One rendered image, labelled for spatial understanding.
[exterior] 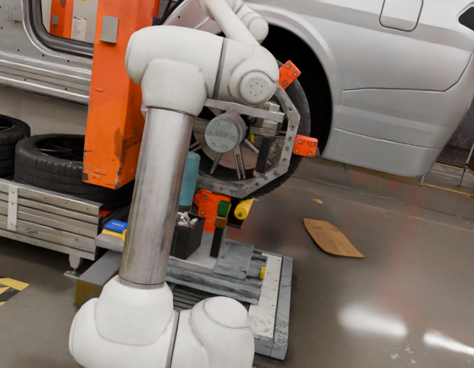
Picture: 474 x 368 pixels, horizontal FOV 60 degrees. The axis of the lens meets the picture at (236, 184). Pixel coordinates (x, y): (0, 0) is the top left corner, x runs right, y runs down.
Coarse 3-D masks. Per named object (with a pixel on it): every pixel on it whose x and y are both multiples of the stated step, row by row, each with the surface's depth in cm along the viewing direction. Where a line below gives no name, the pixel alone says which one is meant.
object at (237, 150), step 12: (216, 108) 174; (264, 108) 171; (204, 120) 177; (288, 120) 169; (192, 132) 199; (252, 132) 175; (276, 132) 173; (192, 144) 180; (204, 144) 179; (252, 144) 176; (204, 156) 199; (216, 156) 180; (240, 156) 178; (276, 156) 188; (204, 168) 186; (216, 168) 195; (228, 168) 201; (252, 168) 200; (228, 180) 181; (240, 180) 180
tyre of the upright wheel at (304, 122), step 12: (276, 60) 165; (288, 96) 166; (300, 96) 166; (300, 108) 167; (300, 120) 168; (300, 132) 169; (300, 156) 172; (288, 168) 174; (276, 180) 176; (252, 192) 179; (264, 192) 179
